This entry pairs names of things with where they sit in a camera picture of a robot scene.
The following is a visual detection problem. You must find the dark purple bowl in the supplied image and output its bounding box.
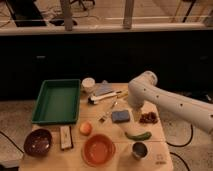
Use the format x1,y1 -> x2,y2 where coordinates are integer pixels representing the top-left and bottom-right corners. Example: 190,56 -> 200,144
24,129 -> 52,157

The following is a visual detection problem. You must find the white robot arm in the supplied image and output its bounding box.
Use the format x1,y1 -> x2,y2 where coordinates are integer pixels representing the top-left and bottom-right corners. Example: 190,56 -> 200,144
128,71 -> 213,134

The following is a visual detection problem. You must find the peach fruit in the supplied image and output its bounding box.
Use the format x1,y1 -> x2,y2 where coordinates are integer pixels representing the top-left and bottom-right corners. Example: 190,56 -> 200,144
79,122 -> 92,136

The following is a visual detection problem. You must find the green plastic tray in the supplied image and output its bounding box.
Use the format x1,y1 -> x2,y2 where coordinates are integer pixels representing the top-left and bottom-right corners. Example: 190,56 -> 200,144
32,79 -> 80,125

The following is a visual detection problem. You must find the small metal cup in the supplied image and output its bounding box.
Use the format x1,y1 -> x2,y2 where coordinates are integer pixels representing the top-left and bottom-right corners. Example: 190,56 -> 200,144
132,142 -> 148,159

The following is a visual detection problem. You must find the bunch of red grapes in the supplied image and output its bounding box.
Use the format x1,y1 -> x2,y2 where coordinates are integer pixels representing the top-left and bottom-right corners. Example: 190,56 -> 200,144
139,112 -> 158,124

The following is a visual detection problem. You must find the white cup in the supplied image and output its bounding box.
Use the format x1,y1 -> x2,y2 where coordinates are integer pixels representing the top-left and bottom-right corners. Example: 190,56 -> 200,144
82,77 -> 95,93

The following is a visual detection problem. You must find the rectangular white black box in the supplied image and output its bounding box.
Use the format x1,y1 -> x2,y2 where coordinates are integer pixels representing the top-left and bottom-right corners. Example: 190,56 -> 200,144
60,126 -> 73,150

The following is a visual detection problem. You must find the green chili pepper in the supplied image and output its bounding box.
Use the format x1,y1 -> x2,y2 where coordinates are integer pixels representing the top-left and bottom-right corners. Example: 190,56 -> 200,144
125,132 -> 152,141

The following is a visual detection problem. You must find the grey blue cloth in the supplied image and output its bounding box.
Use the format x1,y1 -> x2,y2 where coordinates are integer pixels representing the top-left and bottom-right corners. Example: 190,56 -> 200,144
94,80 -> 113,96

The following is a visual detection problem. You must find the metal fork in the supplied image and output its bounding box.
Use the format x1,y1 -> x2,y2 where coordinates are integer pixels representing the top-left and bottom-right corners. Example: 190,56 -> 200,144
99,101 -> 117,123

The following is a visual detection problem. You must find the black cable on floor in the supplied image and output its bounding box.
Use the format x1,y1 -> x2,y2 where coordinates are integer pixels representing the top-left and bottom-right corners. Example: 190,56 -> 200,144
165,123 -> 195,148

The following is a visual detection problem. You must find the orange bowl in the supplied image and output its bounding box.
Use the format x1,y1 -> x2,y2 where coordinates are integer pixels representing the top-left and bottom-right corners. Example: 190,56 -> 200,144
82,134 -> 116,167

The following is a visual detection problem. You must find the blue sponge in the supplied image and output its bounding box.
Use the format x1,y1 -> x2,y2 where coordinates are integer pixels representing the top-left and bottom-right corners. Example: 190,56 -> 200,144
111,110 -> 130,123

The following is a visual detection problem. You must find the white handled brush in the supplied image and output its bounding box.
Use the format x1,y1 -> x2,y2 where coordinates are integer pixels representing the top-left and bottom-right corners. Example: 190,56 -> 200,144
88,91 -> 121,104

